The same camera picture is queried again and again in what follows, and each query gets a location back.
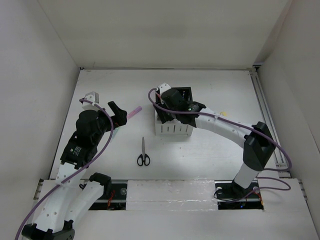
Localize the green highlighter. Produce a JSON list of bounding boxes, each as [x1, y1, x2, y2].
[[111, 127, 120, 142]]

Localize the pink highlighter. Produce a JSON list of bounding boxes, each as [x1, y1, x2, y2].
[[127, 106, 142, 120]]

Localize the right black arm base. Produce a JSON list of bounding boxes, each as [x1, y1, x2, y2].
[[213, 181, 264, 210]]

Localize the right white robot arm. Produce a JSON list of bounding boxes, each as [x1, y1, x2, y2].
[[154, 83, 275, 197]]

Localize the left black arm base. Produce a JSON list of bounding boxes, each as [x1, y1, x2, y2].
[[89, 180, 128, 211]]

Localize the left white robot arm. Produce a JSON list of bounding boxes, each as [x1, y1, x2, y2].
[[17, 98, 127, 240]]

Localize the black two-slot pen holder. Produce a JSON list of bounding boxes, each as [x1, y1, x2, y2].
[[155, 87, 193, 104]]

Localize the white two-slot pen holder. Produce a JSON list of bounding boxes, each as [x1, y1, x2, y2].
[[154, 106, 194, 137]]

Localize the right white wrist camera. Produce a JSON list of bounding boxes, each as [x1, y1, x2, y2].
[[157, 82, 171, 95]]

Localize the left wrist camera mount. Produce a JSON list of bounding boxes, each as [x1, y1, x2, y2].
[[80, 91, 99, 110]]

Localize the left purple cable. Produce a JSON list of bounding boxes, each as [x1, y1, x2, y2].
[[14, 98, 116, 240]]

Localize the black handled scissors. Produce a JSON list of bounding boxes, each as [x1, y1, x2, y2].
[[136, 137, 151, 167]]

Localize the aluminium rail right side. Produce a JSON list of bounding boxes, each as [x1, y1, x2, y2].
[[249, 65, 287, 168]]

